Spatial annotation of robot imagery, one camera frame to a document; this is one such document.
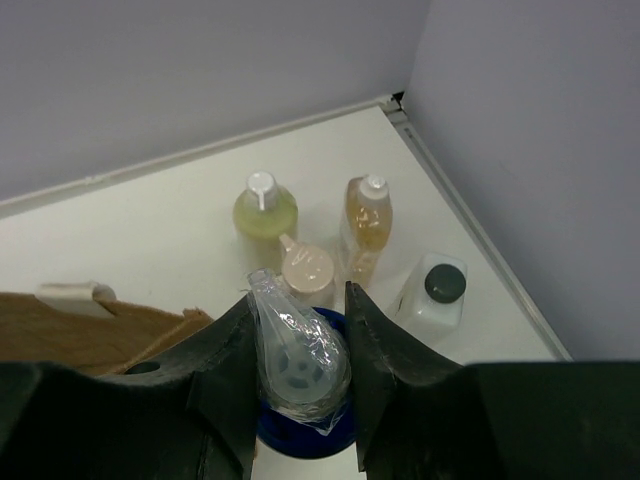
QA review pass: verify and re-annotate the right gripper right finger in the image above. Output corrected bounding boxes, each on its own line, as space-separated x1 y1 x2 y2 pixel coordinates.
345 283 639 479

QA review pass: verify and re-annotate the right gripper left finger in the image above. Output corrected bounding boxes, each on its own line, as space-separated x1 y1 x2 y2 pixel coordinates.
1 300 258 479

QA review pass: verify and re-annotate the white bottle black cap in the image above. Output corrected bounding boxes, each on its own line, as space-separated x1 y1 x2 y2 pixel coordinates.
386 253 468 344

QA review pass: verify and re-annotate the orange bottle dark cap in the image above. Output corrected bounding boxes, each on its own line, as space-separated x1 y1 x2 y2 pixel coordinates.
247 269 355 459

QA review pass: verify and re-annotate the clear pump bottle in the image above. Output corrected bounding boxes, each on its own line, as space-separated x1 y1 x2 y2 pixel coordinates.
279 234 335 309

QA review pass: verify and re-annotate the brown burlap canvas bag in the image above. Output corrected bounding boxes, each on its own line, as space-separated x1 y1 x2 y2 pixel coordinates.
1 292 213 376

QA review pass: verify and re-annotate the amber liquid clear bottle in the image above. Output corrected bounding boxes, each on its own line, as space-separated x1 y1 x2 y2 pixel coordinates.
336 174 393 288

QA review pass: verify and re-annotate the green pump bottle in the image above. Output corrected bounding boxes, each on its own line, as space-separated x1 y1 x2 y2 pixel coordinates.
232 171 299 274

